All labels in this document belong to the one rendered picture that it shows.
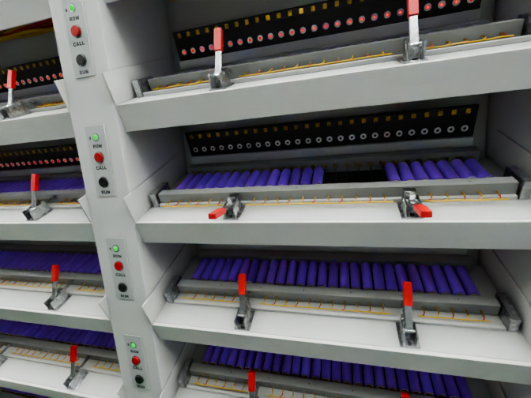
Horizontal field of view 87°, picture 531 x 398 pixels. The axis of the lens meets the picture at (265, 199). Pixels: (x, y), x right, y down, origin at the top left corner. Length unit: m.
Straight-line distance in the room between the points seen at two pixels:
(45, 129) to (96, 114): 0.13
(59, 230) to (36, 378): 0.42
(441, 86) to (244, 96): 0.25
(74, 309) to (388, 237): 0.64
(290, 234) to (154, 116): 0.29
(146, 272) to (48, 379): 0.44
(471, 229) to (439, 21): 0.35
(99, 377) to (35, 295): 0.24
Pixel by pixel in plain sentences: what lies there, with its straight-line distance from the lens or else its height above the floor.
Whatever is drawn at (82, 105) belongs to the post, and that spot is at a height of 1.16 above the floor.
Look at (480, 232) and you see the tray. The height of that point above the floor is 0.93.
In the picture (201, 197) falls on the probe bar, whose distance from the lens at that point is 0.52.
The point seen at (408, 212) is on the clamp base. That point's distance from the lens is 0.44.
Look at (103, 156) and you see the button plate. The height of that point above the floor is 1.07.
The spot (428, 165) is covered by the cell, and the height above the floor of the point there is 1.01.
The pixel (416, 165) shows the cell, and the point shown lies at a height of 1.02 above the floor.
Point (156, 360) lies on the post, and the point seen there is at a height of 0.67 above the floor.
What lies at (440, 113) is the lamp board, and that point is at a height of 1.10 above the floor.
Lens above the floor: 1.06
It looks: 10 degrees down
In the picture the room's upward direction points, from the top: 4 degrees counter-clockwise
